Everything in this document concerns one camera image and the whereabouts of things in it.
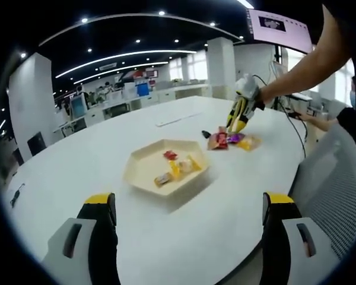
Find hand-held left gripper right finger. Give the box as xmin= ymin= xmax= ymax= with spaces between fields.
xmin=259 ymin=191 xmax=344 ymax=285

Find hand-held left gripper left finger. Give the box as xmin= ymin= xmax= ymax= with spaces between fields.
xmin=42 ymin=192 xmax=121 ymax=285

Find yellow food tongs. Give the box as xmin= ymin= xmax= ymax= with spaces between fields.
xmin=227 ymin=96 xmax=247 ymax=134

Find purple snack packet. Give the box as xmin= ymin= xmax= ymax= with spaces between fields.
xmin=227 ymin=132 xmax=246 ymax=144

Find yellow clear snack packet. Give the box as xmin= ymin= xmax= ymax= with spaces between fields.
xmin=168 ymin=153 xmax=203 ymax=181
xmin=236 ymin=134 xmax=262 ymax=153

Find orange snack packet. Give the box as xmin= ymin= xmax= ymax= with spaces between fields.
xmin=153 ymin=172 xmax=173 ymax=188

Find beige hexagonal container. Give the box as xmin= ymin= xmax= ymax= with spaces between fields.
xmin=123 ymin=138 xmax=211 ymax=198

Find row of white cabinets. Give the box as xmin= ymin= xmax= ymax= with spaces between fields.
xmin=53 ymin=83 xmax=214 ymax=137

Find grey mesh office chair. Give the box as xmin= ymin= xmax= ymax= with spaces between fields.
xmin=286 ymin=121 xmax=356 ymax=262

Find black tool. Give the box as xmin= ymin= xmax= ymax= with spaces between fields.
xmin=9 ymin=183 xmax=27 ymax=206

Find black office chair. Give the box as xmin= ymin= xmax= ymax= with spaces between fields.
xmin=13 ymin=148 xmax=24 ymax=167
xmin=27 ymin=131 xmax=45 ymax=157

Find white kiosk screen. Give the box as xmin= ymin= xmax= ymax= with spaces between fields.
xmin=70 ymin=94 xmax=88 ymax=118

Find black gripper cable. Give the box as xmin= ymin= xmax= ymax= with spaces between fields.
xmin=255 ymin=74 xmax=308 ymax=160

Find large wall monitor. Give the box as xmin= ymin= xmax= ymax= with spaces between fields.
xmin=245 ymin=8 xmax=314 ymax=54

